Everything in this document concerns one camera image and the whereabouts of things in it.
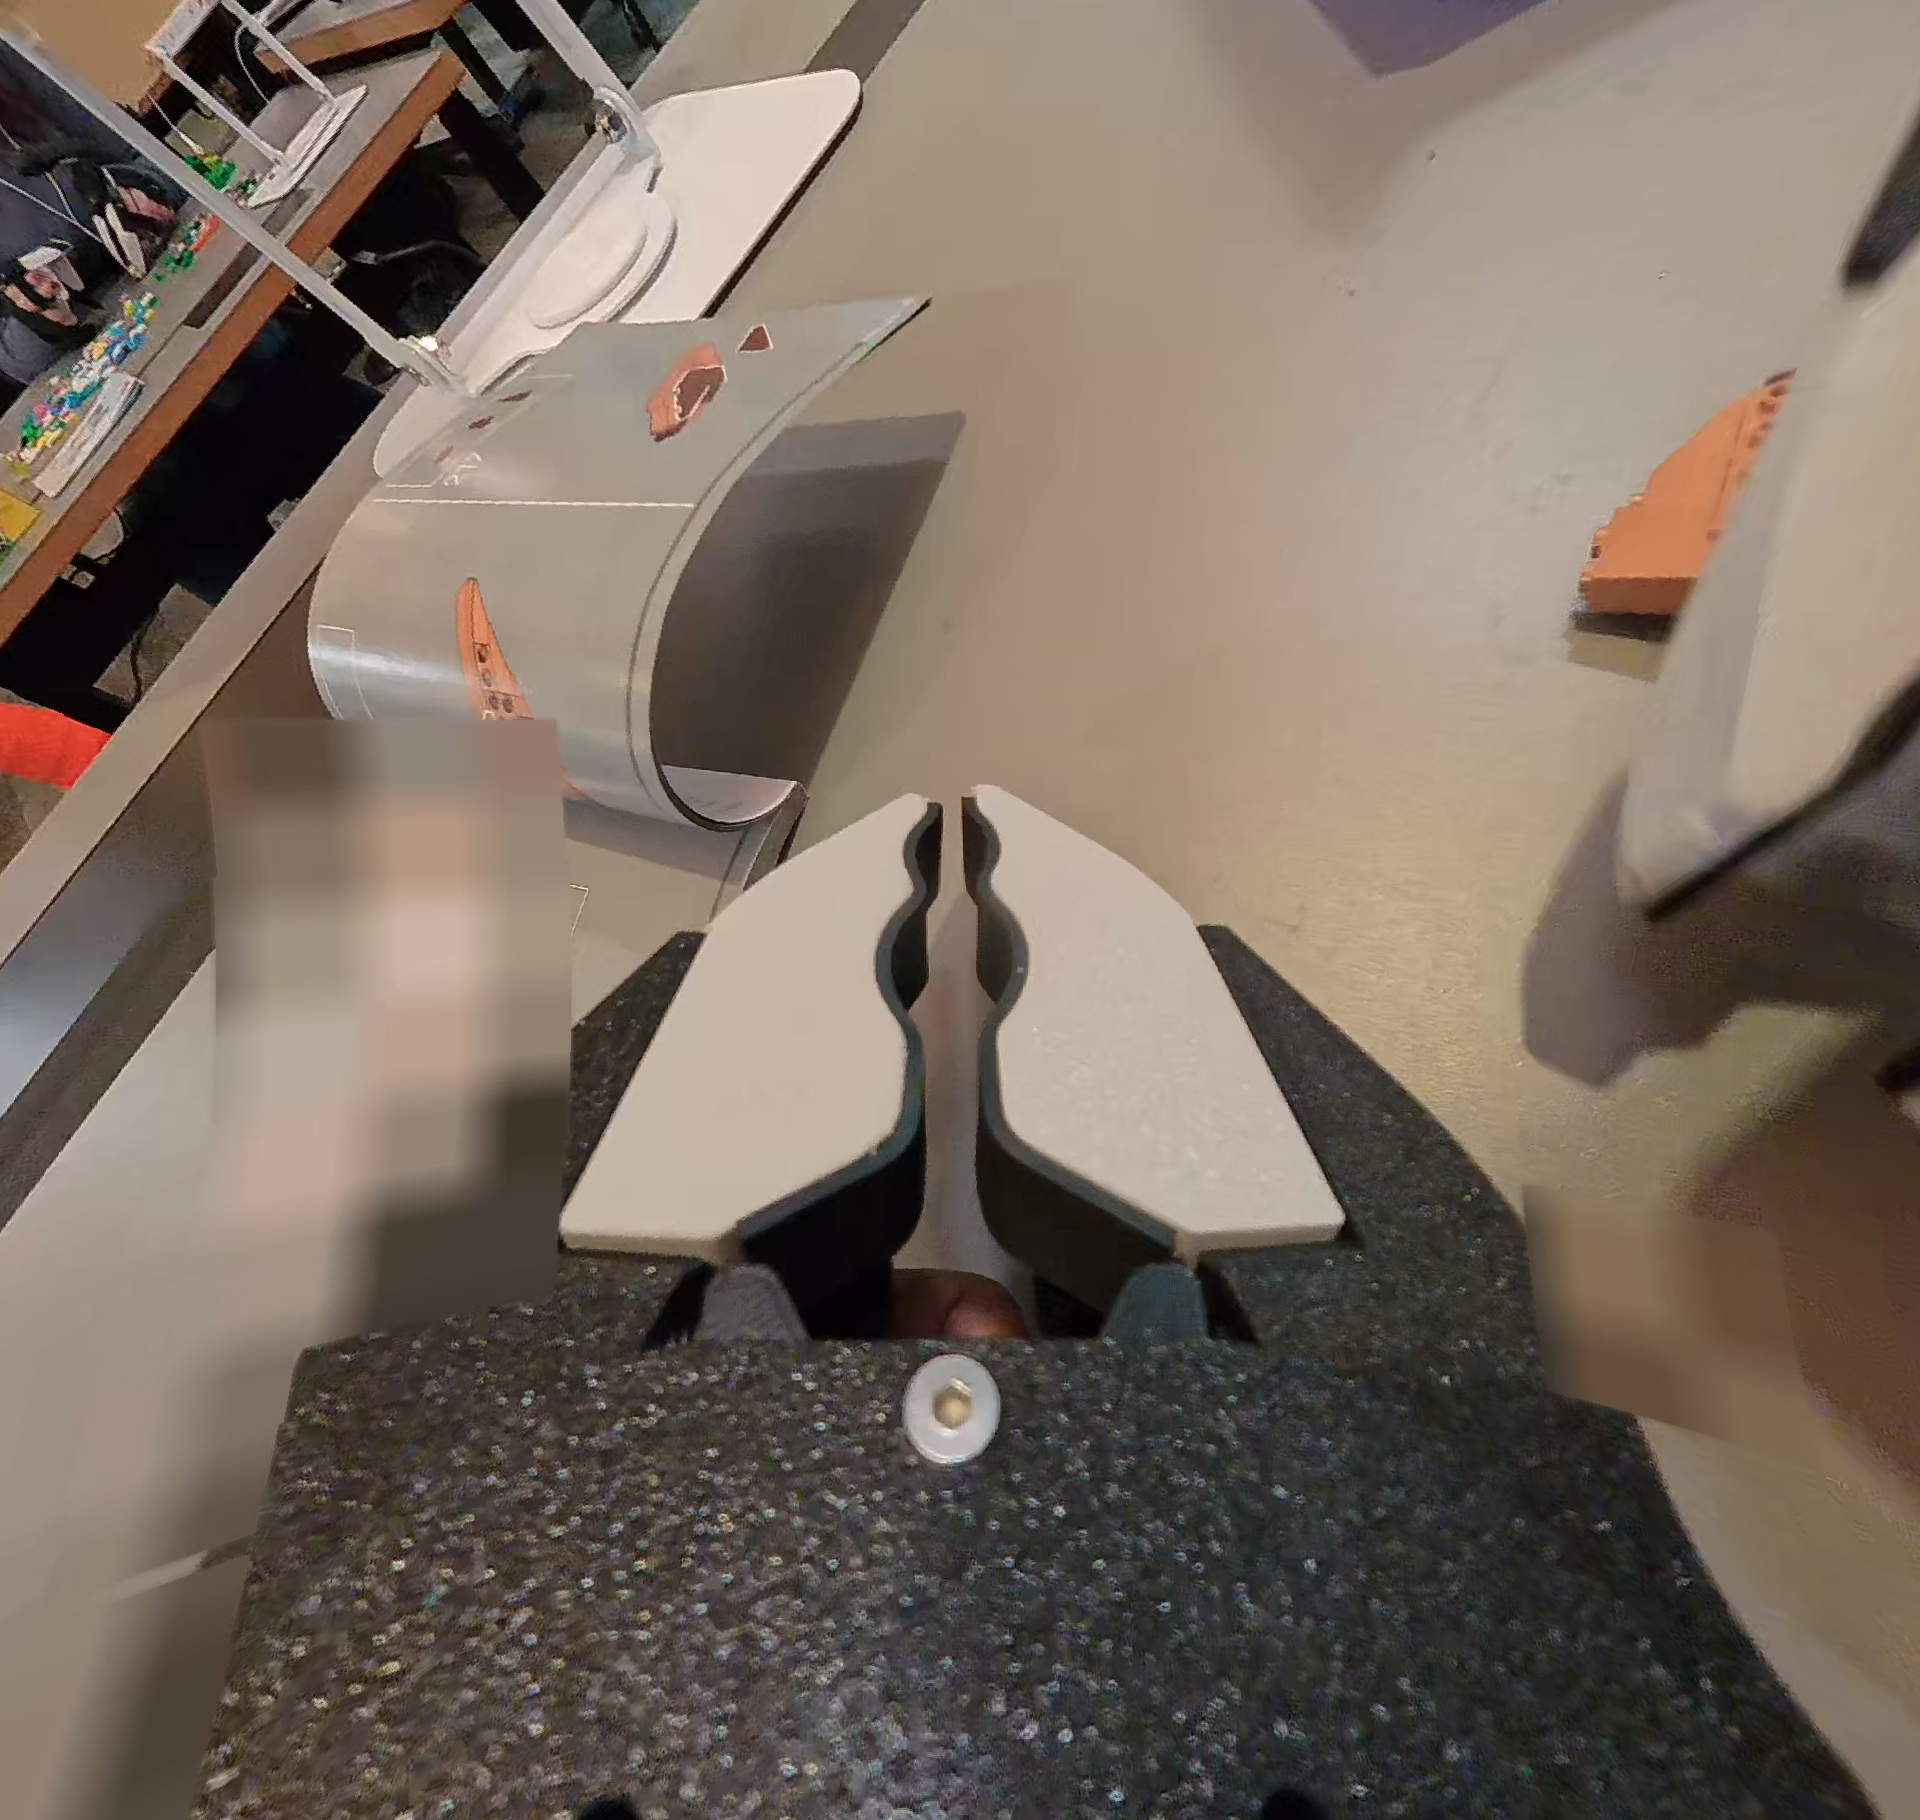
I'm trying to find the white instruction leaflet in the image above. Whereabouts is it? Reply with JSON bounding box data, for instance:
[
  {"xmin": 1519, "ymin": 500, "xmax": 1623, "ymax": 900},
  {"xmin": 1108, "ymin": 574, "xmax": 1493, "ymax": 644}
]
[{"xmin": 30, "ymin": 369, "xmax": 148, "ymax": 499}]

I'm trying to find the grey instruction booklet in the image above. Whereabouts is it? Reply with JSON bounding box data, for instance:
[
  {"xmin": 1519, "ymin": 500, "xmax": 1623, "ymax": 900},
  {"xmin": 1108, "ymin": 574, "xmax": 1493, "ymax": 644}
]
[{"xmin": 307, "ymin": 297, "xmax": 937, "ymax": 952}]

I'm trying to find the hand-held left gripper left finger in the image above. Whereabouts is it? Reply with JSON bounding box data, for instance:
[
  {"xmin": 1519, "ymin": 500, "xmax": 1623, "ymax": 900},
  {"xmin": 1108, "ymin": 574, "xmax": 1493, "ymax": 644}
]
[{"xmin": 558, "ymin": 792, "xmax": 948, "ymax": 1320}]

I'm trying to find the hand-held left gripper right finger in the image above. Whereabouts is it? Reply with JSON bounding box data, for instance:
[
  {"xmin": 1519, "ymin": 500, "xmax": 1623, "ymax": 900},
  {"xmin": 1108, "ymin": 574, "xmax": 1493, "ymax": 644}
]
[{"xmin": 961, "ymin": 785, "xmax": 1349, "ymax": 1320}]

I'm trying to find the brown brick assembly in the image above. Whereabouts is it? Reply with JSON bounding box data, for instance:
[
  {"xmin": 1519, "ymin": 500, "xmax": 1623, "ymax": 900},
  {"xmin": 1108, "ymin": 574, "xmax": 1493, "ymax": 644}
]
[{"xmin": 1574, "ymin": 369, "xmax": 1798, "ymax": 621}]

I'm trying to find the orange red fabric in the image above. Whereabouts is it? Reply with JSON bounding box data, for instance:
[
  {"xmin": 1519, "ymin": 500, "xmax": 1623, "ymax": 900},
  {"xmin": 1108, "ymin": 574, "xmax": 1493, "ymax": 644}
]
[{"xmin": 0, "ymin": 699, "xmax": 115, "ymax": 790}]

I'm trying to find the white desk lamp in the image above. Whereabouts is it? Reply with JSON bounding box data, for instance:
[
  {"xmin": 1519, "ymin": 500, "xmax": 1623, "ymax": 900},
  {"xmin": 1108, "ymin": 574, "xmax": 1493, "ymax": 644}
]
[{"xmin": 0, "ymin": 0, "xmax": 864, "ymax": 481}]

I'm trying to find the white wire stand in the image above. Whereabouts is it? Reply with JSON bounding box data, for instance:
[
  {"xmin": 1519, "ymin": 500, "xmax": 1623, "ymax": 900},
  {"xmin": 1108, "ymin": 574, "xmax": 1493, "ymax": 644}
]
[{"xmin": 144, "ymin": 0, "xmax": 370, "ymax": 211}]

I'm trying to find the pile of colourful toy bricks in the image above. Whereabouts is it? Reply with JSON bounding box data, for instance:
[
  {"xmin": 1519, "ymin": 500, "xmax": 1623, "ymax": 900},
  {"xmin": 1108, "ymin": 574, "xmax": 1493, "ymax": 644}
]
[{"xmin": 0, "ymin": 146, "xmax": 228, "ymax": 464}]

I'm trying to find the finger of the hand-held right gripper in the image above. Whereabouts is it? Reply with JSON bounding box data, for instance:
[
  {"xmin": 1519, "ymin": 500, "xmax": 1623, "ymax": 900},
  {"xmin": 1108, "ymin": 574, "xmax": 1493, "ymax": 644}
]
[{"xmin": 1616, "ymin": 95, "xmax": 1920, "ymax": 926}]

